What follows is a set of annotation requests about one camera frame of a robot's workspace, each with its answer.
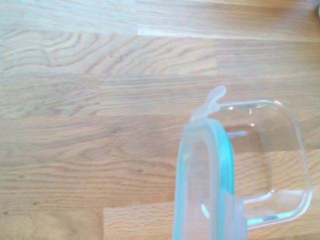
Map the teal-rimmed clear container lid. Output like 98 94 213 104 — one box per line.
173 85 249 240

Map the clear glass food container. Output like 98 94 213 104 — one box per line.
192 99 315 230

